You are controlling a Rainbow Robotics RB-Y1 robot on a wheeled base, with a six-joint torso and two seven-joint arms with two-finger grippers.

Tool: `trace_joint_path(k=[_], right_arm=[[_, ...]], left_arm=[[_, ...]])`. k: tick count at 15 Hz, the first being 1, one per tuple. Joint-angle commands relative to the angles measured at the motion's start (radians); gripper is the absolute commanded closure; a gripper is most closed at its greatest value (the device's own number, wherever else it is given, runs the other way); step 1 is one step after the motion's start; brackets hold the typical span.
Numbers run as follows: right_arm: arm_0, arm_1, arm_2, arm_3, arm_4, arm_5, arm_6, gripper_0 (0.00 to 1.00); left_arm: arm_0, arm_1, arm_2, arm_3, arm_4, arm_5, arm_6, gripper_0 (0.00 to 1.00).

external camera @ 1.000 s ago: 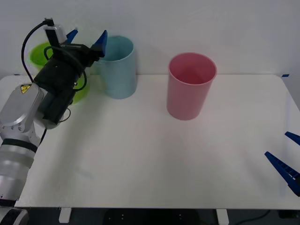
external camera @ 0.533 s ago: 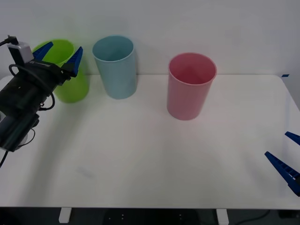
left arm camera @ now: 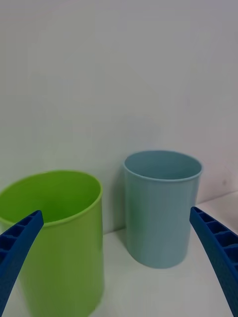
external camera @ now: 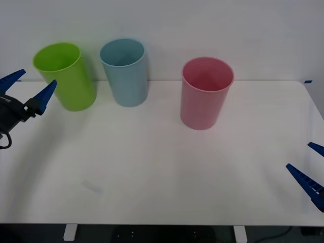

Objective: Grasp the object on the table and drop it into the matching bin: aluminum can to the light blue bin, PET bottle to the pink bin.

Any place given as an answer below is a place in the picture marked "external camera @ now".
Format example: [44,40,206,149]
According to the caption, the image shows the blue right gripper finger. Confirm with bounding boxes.
[307,142,324,158]
[286,163,324,213]

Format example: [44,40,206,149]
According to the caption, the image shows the yellow-green plastic bin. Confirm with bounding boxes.
[32,42,97,112]

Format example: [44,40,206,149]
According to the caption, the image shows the pale blue plastic bin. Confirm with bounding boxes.
[99,38,148,107]

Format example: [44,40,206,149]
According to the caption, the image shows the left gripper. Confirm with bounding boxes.
[0,69,58,134]

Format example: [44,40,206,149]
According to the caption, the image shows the pink plastic bin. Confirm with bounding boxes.
[180,57,235,131]

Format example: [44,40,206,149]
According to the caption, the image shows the white table leg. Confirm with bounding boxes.
[233,225,248,241]
[63,224,78,241]

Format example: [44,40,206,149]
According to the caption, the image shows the black floor cable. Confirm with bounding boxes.
[253,226,293,241]

